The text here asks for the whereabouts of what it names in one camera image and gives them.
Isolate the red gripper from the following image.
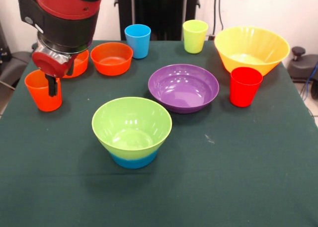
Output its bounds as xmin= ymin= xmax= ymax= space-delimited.
xmin=31 ymin=51 xmax=78 ymax=97

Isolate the orange cup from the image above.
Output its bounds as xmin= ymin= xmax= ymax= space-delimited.
xmin=24 ymin=70 xmax=63 ymax=112

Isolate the green bowl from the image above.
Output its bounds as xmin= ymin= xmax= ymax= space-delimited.
xmin=91 ymin=96 xmax=173 ymax=158

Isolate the blue bowl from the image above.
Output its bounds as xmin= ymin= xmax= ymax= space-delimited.
xmin=110 ymin=149 xmax=159 ymax=169

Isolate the purple bowl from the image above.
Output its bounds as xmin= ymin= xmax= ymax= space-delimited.
xmin=148 ymin=64 xmax=220 ymax=114

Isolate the lime green cup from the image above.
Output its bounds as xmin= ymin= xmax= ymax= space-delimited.
xmin=182 ymin=19 xmax=209 ymax=54

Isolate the orange bowl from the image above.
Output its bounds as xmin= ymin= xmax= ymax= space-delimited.
xmin=62 ymin=49 xmax=89 ymax=78
xmin=90 ymin=42 xmax=134 ymax=76

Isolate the dark grey chair base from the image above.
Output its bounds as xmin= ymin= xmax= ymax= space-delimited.
xmin=0 ymin=51 xmax=33 ymax=88

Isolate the blue cup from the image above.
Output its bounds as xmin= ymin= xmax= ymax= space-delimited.
xmin=124 ymin=24 xmax=152 ymax=60

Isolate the dark green tablecloth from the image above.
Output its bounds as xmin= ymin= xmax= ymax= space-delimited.
xmin=0 ymin=40 xmax=318 ymax=227

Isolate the red cup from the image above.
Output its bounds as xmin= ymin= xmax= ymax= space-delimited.
xmin=229 ymin=67 xmax=263 ymax=108

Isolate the large yellow bowl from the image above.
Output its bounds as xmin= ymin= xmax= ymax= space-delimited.
xmin=214 ymin=26 xmax=291 ymax=76

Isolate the black chair base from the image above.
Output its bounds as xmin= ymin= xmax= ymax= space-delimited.
xmin=287 ymin=46 xmax=318 ymax=82

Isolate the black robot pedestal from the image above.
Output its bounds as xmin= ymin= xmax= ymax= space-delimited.
xmin=114 ymin=0 xmax=208 ymax=41

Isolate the black hanging cable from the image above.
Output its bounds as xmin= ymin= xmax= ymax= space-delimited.
xmin=213 ymin=0 xmax=225 ymax=37

